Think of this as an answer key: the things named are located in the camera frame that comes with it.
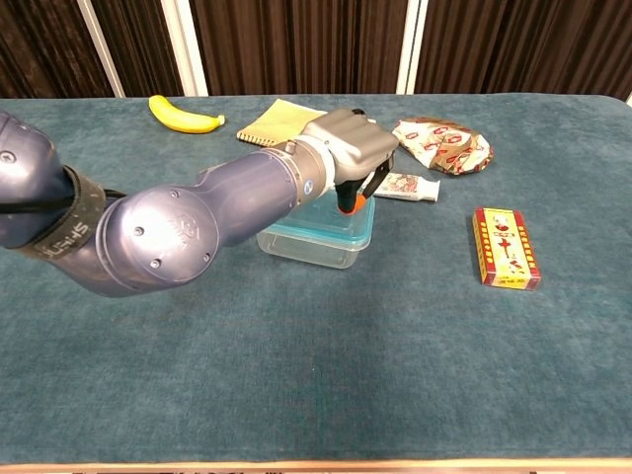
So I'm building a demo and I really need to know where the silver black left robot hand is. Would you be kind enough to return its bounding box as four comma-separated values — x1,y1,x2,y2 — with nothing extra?
300,108,400,218

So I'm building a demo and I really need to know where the blue translucent square lid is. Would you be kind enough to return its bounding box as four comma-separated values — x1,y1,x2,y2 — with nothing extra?
256,190,375,247

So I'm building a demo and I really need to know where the transparent plastic container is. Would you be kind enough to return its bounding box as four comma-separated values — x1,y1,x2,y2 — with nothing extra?
256,231,374,271

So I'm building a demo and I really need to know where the white printed toothpaste tube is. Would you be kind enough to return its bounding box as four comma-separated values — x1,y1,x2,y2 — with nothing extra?
372,171,441,203

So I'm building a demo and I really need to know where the tan spiral notebook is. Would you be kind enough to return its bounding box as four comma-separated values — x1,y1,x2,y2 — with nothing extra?
236,98,330,149

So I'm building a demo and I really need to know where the crumpled red white snack wrapper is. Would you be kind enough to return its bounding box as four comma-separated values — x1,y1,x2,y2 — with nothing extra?
389,117,495,177

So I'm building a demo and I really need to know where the dark brown pleated curtain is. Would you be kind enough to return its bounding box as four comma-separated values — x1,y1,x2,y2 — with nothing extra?
0,0,632,100

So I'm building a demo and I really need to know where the yellow banana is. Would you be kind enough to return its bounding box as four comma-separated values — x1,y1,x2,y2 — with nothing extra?
148,94,226,134

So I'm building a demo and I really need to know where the red yellow card box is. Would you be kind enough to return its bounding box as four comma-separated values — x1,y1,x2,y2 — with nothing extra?
472,206,542,291

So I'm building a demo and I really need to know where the teal table cloth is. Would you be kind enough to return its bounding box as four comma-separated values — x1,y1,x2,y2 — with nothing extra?
0,93,632,465

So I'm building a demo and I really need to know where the wide white frame post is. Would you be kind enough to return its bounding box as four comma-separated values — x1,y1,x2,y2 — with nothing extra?
161,0,209,98

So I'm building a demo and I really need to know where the thin grey white frame post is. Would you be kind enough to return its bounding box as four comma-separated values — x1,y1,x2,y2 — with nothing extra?
76,0,125,99

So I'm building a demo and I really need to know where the black velcro arm strap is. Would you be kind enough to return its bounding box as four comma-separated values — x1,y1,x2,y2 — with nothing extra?
14,165,108,263

